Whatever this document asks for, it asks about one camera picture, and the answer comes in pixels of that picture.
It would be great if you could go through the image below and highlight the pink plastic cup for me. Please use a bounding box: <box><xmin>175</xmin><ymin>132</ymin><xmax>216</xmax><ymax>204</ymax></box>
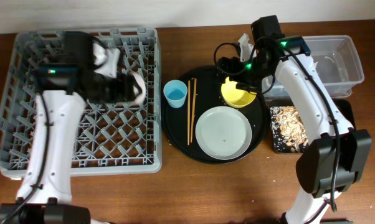
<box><xmin>117</xmin><ymin>71</ymin><xmax>146</xmax><ymax>105</ymax></box>

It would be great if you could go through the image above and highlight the yellow bowl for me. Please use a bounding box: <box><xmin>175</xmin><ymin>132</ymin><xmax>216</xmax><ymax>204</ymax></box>
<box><xmin>221</xmin><ymin>78</ymin><xmax>257</xmax><ymax>108</ymax></box>

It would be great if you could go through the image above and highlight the blue plastic cup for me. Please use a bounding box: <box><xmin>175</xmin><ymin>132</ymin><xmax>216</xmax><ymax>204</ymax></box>
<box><xmin>163</xmin><ymin>80</ymin><xmax>188</xmax><ymax>108</ymax></box>

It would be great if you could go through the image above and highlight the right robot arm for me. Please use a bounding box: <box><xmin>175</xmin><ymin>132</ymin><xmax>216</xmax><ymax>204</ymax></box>
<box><xmin>214</xmin><ymin>15</ymin><xmax>372</xmax><ymax>223</ymax></box>

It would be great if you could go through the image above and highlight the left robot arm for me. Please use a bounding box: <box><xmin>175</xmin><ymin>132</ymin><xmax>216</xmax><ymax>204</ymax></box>
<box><xmin>0</xmin><ymin>31</ymin><xmax>146</xmax><ymax>223</ymax></box>

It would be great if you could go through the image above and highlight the grey dishwasher rack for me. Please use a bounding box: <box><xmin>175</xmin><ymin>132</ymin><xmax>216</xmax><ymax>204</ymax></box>
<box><xmin>0</xmin><ymin>27</ymin><xmax>162</xmax><ymax>180</ymax></box>

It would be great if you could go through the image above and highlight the right wooden chopstick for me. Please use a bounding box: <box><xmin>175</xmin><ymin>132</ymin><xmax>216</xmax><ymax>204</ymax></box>
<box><xmin>190</xmin><ymin>78</ymin><xmax>197</xmax><ymax>143</ymax></box>

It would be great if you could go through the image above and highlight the wooden chopstick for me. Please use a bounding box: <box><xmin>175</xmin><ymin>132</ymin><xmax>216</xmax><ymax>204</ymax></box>
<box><xmin>190</xmin><ymin>78</ymin><xmax>197</xmax><ymax>143</ymax></box>
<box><xmin>187</xmin><ymin>80</ymin><xmax>191</xmax><ymax>146</ymax></box>

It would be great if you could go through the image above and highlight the left wooden chopstick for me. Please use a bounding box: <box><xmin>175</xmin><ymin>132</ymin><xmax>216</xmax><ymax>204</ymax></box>
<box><xmin>187</xmin><ymin>80</ymin><xmax>191</xmax><ymax>146</ymax></box>

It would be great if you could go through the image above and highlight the grey round plate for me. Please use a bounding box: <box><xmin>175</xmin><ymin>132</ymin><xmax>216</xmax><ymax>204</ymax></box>
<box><xmin>195</xmin><ymin>106</ymin><xmax>252</xmax><ymax>161</ymax></box>

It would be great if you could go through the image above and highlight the round black tray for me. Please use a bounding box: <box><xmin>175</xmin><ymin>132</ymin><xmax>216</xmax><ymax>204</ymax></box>
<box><xmin>161</xmin><ymin>66</ymin><xmax>270</xmax><ymax>164</ymax></box>

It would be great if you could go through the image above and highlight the black rectangular tray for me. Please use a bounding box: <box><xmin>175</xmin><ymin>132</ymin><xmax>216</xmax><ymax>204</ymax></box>
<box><xmin>269</xmin><ymin>98</ymin><xmax>356</xmax><ymax>154</ymax></box>

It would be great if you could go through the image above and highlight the food scraps pile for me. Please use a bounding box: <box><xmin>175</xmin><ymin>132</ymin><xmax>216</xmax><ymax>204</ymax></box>
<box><xmin>270</xmin><ymin>106</ymin><xmax>309</xmax><ymax>154</ymax></box>

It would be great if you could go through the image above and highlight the clear plastic bin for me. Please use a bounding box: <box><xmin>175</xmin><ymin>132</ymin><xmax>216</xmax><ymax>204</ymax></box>
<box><xmin>262</xmin><ymin>35</ymin><xmax>365</xmax><ymax>100</ymax></box>

